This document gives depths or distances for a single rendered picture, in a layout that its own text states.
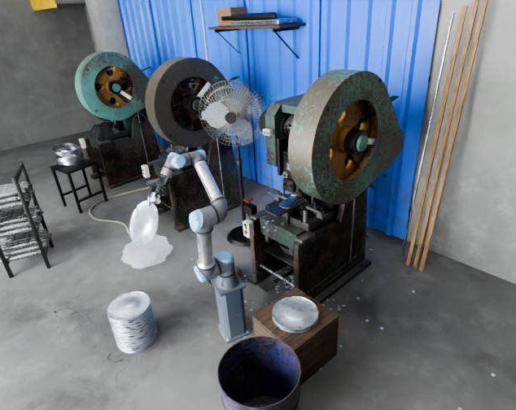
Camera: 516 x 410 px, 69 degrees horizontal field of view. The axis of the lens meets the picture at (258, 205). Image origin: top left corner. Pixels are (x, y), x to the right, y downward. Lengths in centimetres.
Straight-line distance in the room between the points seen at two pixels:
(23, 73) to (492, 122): 760
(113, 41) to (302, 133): 549
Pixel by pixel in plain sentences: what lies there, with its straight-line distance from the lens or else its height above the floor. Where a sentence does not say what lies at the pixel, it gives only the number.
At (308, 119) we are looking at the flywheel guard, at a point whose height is 153.
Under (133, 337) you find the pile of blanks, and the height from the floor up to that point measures 15.
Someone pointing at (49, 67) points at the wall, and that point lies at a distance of 862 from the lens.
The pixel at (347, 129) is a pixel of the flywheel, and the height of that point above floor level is 140.
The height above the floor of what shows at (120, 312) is 31.
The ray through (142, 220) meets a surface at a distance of 242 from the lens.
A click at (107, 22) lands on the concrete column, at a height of 204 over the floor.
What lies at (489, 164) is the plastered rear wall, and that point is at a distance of 336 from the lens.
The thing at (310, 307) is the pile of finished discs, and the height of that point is 38.
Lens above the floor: 208
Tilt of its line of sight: 28 degrees down
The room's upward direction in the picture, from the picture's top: 4 degrees counter-clockwise
